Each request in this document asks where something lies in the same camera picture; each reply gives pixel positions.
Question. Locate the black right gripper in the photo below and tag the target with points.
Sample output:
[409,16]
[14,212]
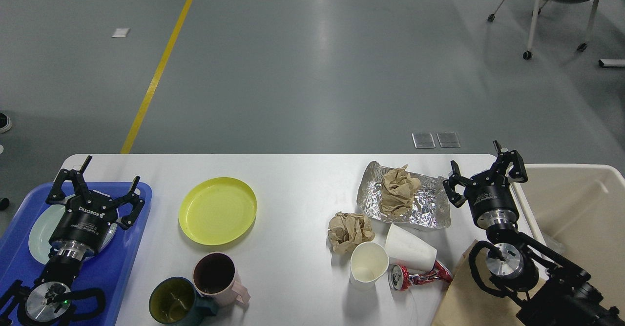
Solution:
[488,194]

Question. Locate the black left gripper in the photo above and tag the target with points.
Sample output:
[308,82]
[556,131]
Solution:
[86,224]

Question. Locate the yellow plastic plate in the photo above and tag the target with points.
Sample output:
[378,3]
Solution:
[218,211]

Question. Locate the dark teal mug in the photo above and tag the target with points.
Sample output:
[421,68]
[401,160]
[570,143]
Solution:
[176,302]

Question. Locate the pink mug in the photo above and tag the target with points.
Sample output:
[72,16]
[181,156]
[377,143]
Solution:
[217,277]

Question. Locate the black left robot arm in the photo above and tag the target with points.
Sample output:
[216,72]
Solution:
[51,299]

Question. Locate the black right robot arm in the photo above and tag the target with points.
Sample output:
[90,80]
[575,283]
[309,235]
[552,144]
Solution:
[550,289]

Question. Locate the crumpled aluminium foil sheet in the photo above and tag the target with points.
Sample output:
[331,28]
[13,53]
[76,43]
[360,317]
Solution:
[430,208]

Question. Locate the right metal floor plate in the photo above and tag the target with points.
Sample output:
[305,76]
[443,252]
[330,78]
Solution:
[448,139]

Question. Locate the metal floor plate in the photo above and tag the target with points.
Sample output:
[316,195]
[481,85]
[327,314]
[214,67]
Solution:
[423,140]
[448,139]

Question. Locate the blue plastic tray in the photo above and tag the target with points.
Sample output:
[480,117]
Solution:
[109,270]

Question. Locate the pale green plate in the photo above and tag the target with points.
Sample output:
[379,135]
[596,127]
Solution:
[38,240]

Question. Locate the left metal floor plate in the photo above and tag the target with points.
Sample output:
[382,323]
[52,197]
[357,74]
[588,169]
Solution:
[423,140]

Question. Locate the crumpled brown paper on foil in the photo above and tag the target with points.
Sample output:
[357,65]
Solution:
[398,189]

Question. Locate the beige plastic bin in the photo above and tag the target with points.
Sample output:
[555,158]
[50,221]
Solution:
[579,211]

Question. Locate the tipped white paper cup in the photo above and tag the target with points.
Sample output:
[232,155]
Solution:
[406,249]

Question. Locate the black and white shoe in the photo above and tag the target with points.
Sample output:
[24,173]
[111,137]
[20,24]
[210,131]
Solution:
[5,123]

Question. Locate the brown paper bag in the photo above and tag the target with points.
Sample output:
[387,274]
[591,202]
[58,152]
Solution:
[465,304]

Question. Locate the crushed red soda can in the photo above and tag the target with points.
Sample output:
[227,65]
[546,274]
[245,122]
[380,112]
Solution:
[400,279]

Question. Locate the upright white paper cup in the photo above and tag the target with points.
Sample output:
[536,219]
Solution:
[368,262]

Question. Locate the crumpled brown paper ball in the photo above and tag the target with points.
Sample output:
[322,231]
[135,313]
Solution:
[348,230]

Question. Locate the white floor marker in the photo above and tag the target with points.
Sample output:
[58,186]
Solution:
[120,32]

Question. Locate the white bar on floor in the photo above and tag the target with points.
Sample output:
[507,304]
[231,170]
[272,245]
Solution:
[611,63]

